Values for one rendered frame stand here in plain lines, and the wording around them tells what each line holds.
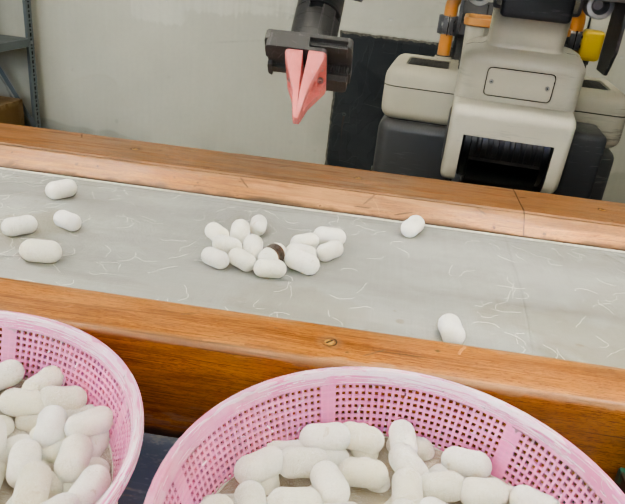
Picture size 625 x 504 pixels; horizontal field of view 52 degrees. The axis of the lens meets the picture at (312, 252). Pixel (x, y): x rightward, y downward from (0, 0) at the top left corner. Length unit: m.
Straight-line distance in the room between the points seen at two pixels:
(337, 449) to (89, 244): 0.36
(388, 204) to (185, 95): 2.21
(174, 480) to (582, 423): 0.29
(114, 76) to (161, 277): 2.49
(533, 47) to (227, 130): 1.84
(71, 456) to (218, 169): 0.49
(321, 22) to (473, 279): 0.35
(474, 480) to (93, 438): 0.24
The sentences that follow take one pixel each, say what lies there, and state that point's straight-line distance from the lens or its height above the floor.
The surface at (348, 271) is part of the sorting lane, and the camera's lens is 0.65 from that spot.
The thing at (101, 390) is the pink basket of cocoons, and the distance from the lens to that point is 0.47.
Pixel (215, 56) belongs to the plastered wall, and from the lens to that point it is 2.87.
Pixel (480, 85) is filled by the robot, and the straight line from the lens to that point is 1.27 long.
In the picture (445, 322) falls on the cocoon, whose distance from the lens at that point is 0.56.
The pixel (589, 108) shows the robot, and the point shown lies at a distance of 1.56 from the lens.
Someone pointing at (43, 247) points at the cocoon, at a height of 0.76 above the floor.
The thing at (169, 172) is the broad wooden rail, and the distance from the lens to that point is 0.84.
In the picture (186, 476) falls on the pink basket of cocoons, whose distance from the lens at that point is 0.40.
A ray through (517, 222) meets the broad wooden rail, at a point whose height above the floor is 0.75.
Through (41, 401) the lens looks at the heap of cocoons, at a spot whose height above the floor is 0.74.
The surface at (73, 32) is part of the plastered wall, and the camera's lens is 3.14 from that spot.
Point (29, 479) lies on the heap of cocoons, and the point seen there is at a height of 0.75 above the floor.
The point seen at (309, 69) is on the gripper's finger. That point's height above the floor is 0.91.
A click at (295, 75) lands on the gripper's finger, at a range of 0.75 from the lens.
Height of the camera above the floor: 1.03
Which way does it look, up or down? 25 degrees down
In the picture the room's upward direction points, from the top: 6 degrees clockwise
